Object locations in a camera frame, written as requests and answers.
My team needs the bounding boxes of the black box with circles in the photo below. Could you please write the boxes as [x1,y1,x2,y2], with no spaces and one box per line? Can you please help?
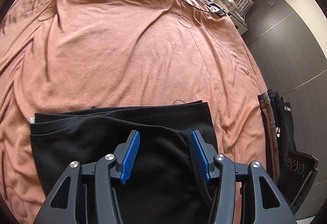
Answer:
[277,150,320,215]

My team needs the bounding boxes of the black mesh sleeveless shirt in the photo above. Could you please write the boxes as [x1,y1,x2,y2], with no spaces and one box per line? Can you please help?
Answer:
[29,100,220,224]

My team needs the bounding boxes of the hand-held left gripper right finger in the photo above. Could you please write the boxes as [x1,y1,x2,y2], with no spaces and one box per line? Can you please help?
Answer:
[190,130,297,224]

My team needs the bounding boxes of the stack of folded clothes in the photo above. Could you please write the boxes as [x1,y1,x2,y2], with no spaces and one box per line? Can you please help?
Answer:
[258,89,298,189]

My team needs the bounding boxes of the brown fleece blanket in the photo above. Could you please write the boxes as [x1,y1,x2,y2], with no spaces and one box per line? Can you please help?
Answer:
[0,0,276,224]

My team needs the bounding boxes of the white shelf with boxes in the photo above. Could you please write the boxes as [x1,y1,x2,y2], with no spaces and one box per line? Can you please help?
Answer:
[212,0,254,35]

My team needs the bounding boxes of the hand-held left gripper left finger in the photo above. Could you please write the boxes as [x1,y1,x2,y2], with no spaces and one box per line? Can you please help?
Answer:
[33,130,141,224]

